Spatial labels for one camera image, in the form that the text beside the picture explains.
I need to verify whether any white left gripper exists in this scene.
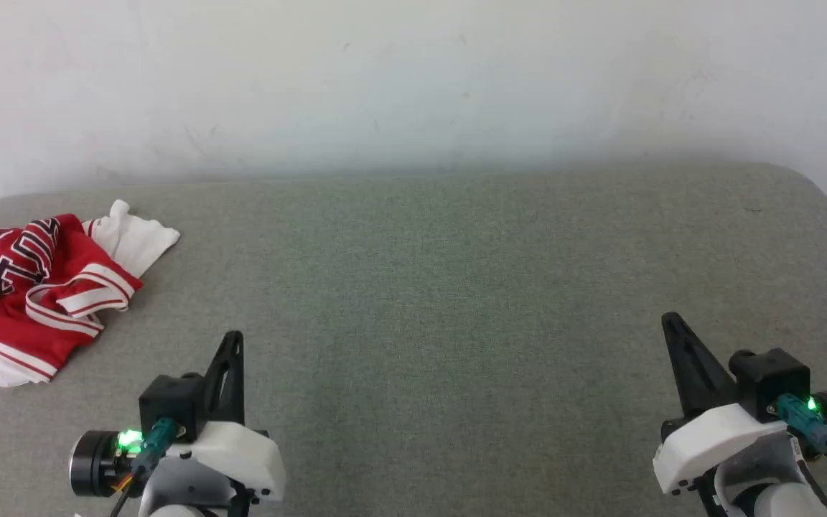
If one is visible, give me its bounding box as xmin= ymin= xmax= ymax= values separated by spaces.
xmin=168 ymin=330 xmax=287 ymax=505

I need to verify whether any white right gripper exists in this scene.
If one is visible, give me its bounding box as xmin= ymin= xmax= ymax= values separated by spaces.
xmin=652 ymin=312 xmax=791 ymax=496

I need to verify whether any red and white jersey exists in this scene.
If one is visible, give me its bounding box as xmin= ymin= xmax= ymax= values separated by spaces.
xmin=0 ymin=200 xmax=181 ymax=388

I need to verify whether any teal left camera connector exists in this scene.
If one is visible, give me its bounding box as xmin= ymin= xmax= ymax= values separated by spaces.
xmin=130 ymin=418 xmax=179 ymax=472

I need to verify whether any teal camera connector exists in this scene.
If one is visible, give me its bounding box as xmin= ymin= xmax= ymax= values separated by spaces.
xmin=772 ymin=393 xmax=827 ymax=455
xmin=130 ymin=418 xmax=179 ymax=472

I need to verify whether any teal right camera connector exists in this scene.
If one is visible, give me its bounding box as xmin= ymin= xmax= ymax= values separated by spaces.
xmin=772 ymin=393 xmax=827 ymax=455

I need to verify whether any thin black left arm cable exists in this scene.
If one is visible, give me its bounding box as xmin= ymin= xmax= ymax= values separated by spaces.
xmin=107 ymin=460 xmax=150 ymax=517

